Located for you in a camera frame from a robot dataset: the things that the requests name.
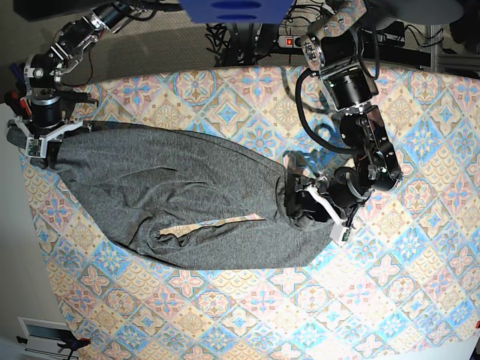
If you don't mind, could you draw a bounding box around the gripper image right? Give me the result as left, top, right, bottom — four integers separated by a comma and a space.
286, 166, 371, 244

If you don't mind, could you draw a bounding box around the patterned tile tablecloth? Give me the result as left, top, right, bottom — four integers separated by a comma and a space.
22, 67, 479, 359

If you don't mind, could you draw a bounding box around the red black clamp left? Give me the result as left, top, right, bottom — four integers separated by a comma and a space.
4, 91, 32, 120

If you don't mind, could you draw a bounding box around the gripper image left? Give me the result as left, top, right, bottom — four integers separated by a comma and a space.
7, 99, 92, 158

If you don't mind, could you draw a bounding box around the black clamp bottom left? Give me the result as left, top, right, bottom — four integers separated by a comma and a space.
16, 336, 91, 356

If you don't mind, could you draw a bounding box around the white power strip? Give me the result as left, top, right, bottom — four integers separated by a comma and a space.
275, 35, 307, 55

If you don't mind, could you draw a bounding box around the grey t-shirt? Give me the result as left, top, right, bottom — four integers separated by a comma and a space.
31, 124, 333, 270

